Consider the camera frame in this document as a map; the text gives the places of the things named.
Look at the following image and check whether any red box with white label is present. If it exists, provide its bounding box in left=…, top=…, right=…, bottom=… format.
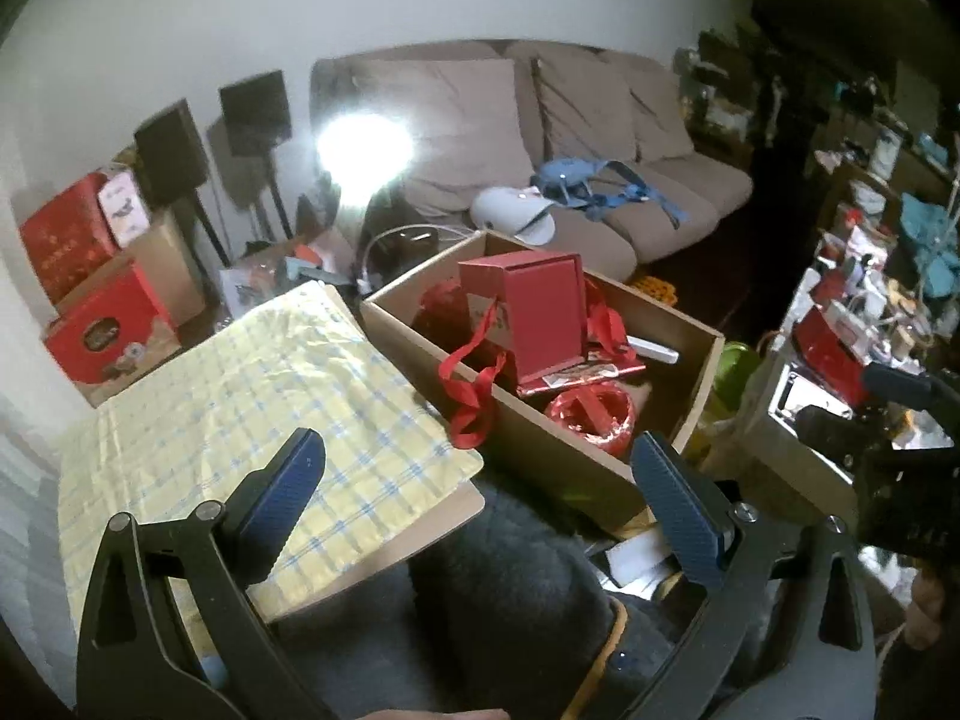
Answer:
left=436, top=250, right=640, bottom=452

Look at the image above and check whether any large brown carton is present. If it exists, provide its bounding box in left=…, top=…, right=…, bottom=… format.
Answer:
left=55, top=210, right=206, bottom=328

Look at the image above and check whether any blue strap carrier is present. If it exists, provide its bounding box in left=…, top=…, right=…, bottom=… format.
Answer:
left=530, top=158, right=688, bottom=229

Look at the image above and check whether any beige sofa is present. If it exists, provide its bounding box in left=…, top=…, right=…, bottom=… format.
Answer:
left=311, top=41, right=754, bottom=281

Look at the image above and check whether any red gift box with oval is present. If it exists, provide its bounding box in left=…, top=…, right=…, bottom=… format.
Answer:
left=44, top=263, right=181, bottom=405

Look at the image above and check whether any small white printed box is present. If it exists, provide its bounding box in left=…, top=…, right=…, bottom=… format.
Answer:
left=98, top=169, right=151, bottom=249

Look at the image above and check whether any yellow plaid tablecloth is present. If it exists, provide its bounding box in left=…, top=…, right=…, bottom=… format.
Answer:
left=55, top=283, right=483, bottom=622

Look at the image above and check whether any bright lamp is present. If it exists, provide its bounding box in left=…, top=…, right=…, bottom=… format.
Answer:
left=314, top=110, right=415, bottom=206

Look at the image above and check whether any red patterned upper gift box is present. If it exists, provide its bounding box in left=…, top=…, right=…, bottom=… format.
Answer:
left=20, top=171, right=119, bottom=304

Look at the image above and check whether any red raffia ribbon spool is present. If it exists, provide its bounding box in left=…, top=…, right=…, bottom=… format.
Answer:
left=545, top=380, right=638, bottom=460

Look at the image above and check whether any white round device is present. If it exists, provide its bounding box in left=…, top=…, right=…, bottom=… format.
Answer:
left=469, top=187, right=556, bottom=247

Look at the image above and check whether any brown cardboard box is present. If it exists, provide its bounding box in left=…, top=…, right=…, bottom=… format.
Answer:
left=361, top=232, right=724, bottom=536

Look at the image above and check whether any cluttered side table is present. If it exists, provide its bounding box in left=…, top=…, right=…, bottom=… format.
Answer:
left=734, top=163, right=958, bottom=522

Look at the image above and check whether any dark red paper gift bag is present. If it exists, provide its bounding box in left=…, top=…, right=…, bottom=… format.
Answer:
left=412, top=278, right=473, bottom=355

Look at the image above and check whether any red patterned packet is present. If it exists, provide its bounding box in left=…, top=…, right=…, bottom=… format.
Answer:
left=516, top=348, right=646, bottom=398

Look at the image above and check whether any red and white lint brush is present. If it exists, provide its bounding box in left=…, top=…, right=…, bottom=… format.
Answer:
left=626, top=335, right=680, bottom=366

